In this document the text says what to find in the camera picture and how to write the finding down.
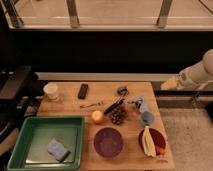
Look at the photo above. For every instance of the blue sponge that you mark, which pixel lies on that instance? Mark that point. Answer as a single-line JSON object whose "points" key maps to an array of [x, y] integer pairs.
{"points": [[57, 150]]}

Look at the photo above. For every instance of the white plastic cup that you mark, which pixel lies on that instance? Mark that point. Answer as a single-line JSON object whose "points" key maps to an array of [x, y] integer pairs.
{"points": [[51, 91]]}

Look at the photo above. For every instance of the black equipment stand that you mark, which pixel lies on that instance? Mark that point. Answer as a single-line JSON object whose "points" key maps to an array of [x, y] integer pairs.
{"points": [[21, 86]]}

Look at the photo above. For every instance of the small blue cup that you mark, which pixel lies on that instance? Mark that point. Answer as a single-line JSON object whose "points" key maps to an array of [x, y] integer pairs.
{"points": [[146, 118]]}

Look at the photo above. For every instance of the small dark metal clip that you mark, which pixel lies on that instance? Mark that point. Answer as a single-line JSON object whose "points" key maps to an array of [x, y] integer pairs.
{"points": [[122, 91]]}

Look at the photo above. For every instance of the green plastic tray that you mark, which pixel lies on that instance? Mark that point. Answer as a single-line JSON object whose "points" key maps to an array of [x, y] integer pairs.
{"points": [[30, 152]]}

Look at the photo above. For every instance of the black handled brush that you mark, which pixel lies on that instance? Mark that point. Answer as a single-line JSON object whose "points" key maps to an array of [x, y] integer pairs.
{"points": [[113, 106]]}

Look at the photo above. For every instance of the black remote block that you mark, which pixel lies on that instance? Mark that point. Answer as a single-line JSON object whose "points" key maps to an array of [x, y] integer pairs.
{"points": [[83, 91]]}

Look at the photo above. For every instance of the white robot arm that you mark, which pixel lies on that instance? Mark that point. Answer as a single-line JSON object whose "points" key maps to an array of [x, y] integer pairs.
{"points": [[198, 73]]}

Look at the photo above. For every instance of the orange apple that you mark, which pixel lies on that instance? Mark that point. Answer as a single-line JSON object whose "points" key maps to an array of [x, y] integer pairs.
{"points": [[97, 117]]}

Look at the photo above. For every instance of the purple bowl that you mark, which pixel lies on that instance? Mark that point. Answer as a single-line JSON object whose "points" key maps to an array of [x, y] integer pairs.
{"points": [[108, 142]]}

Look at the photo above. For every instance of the yellow banana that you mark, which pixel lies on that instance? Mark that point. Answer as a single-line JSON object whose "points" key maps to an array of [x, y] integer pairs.
{"points": [[148, 143]]}

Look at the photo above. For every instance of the orange carrot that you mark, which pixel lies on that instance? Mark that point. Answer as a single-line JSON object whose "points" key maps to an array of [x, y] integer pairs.
{"points": [[160, 151]]}

